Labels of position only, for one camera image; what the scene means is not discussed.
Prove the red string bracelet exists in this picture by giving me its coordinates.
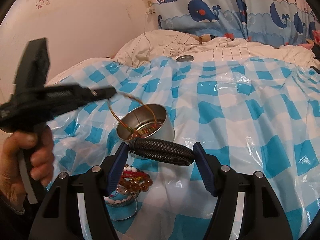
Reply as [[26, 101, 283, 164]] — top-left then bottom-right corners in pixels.
[[122, 169, 146, 179]]

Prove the amber bead bracelet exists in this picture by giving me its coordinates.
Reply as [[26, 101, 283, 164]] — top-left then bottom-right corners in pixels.
[[118, 175, 154, 193]]

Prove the black braided leather bracelet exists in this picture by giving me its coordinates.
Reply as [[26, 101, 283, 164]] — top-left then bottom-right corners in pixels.
[[127, 138, 196, 167]]

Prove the round silver metal tin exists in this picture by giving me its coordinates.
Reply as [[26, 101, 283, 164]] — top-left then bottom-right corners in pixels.
[[121, 103, 175, 142]]

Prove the thin gold wire bangle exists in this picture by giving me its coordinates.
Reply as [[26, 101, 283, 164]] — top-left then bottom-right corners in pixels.
[[107, 92, 160, 140]]

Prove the person's left hand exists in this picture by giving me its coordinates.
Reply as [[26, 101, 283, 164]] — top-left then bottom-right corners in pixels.
[[1, 126, 54, 213]]

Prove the blue white checkered plastic sheet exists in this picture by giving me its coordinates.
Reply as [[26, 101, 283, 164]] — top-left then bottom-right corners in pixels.
[[52, 57, 319, 239]]

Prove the silver tin lid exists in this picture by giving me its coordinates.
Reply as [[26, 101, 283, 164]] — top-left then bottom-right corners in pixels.
[[176, 55, 194, 62]]

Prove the white grid-lined duvet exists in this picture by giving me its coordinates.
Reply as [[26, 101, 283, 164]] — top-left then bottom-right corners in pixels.
[[46, 29, 320, 86]]

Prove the brown black object on bed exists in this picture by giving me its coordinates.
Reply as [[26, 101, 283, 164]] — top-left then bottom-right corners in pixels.
[[199, 34, 216, 44]]

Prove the blue whale print curtain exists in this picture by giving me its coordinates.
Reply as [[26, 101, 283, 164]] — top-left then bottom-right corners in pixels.
[[152, 0, 319, 47]]

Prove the pink fabric item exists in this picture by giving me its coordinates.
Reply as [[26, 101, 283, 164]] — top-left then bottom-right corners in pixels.
[[299, 30, 319, 50]]

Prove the white charging cable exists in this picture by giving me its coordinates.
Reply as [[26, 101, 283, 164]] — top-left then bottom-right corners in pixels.
[[142, 11, 154, 62]]

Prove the wall power outlet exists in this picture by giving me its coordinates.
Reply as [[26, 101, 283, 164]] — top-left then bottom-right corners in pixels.
[[147, 1, 155, 15]]

